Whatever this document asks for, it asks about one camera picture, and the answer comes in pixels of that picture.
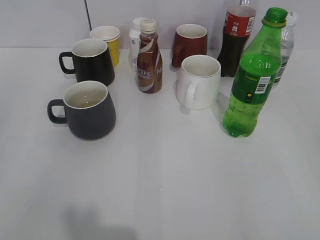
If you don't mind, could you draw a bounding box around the dark grey ceramic mug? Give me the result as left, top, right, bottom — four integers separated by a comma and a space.
47, 80, 116, 141

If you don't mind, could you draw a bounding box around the green plastic soda bottle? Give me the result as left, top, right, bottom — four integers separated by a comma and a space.
222, 7, 288, 138

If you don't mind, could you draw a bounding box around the yellow paper cup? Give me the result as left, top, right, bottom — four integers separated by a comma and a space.
89, 25, 120, 67

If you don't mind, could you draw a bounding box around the white ceramic mug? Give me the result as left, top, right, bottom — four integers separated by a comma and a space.
176, 54, 221, 115

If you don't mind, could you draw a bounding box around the brown Nescafe coffee bottle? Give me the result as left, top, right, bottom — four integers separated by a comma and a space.
137, 18, 163, 94

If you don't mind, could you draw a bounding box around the dark red ceramic mug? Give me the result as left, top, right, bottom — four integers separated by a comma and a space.
171, 23, 208, 68

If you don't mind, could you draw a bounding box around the white milk drink bottle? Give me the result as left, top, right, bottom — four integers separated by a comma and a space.
128, 17, 146, 72

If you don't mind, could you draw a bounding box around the black ceramic mug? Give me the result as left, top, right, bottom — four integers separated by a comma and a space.
58, 38, 115, 86

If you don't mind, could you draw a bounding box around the cola bottle red label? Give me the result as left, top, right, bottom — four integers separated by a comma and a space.
217, 0, 256, 78

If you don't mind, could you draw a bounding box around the clear plastic water bottle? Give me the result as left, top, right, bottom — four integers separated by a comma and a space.
272, 11, 298, 90

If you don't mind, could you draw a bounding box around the black wall cable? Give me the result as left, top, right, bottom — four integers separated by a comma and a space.
83, 0, 92, 32

